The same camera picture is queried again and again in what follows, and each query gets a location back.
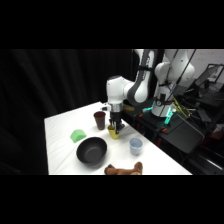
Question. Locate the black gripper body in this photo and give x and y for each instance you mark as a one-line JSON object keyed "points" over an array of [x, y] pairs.
{"points": [[116, 118]]}

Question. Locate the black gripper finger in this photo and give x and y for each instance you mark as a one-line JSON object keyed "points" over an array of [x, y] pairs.
{"points": [[114, 128], [120, 130]]}

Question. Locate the yellow cup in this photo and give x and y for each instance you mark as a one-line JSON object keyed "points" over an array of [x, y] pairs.
{"points": [[112, 134]]}

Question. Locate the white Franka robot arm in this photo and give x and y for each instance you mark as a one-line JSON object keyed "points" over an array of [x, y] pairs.
{"points": [[143, 83]]}

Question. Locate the dark red cup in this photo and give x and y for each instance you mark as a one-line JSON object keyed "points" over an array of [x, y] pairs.
{"points": [[99, 120]]}

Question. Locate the light blue cup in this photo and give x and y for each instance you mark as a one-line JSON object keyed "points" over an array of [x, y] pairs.
{"points": [[136, 146]]}

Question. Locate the black bowl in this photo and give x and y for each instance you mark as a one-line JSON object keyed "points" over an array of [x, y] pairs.
{"points": [[91, 150]]}

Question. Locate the green sponge block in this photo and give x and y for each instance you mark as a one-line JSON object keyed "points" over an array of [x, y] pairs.
{"points": [[78, 135]]}

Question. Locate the brown plush toy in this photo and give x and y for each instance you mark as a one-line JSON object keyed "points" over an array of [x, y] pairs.
{"points": [[123, 170]]}

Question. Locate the black robot stand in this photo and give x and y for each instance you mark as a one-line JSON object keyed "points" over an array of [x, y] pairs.
{"points": [[180, 133]]}

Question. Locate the black curtain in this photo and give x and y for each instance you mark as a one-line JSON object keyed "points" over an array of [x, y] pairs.
{"points": [[33, 86]]}

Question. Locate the black laptop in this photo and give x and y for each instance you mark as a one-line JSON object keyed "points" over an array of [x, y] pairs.
{"points": [[208, 78]]}

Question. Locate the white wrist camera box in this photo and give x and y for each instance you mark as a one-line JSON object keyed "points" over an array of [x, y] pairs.
{"points": [[106, 108]]}

